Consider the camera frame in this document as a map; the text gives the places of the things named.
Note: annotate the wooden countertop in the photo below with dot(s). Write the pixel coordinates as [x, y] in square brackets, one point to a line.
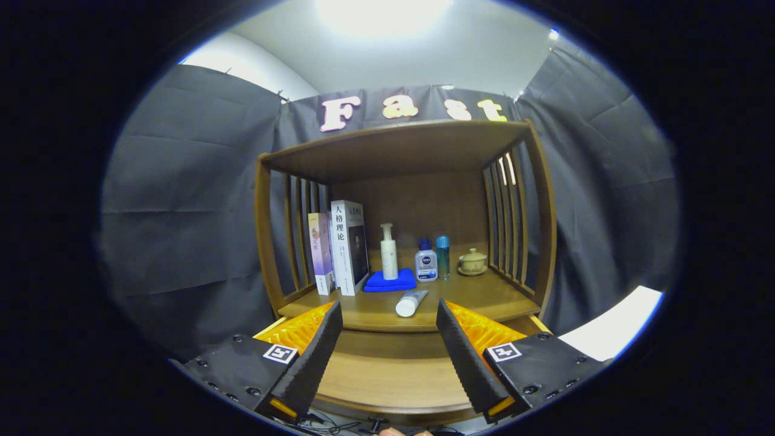
[478, 298]

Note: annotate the beige lidded teacup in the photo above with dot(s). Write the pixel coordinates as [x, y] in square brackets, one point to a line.
[472, 262]

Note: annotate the white grey box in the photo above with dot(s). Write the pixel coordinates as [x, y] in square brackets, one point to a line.
[617, 321]

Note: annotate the teal bottle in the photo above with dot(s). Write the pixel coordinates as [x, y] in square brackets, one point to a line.
[443, 260]

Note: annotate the pink purple book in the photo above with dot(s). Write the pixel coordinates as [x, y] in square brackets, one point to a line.
[319, 254]

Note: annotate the white pump bottle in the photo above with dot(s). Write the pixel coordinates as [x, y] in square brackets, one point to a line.
[389, 260]

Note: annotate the white squeeze tube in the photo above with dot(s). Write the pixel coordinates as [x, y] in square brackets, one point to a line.
[408, 304]

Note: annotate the white blue-capped lotion bottle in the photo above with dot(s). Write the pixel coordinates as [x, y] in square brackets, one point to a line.
[426, 266]

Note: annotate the thick white book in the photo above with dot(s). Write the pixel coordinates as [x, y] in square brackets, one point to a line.
[342, 254]

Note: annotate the blue folded cloth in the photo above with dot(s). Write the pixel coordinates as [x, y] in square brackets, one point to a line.
[378, 281]

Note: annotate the ceiling light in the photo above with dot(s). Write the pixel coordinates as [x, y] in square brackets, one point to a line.
[381, 12]

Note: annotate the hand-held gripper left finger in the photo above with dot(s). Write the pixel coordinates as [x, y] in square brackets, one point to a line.
[315, 360]

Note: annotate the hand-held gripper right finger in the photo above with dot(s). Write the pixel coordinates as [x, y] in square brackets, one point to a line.
[466, 363]

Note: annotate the brown wooden cabinet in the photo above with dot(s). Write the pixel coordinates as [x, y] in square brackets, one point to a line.
[393, 145]

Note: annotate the black backdrop cloth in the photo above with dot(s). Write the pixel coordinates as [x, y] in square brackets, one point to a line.
[181, 212]

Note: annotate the wooden drawer with black knob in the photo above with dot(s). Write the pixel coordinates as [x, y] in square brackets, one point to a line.
[387, 369]

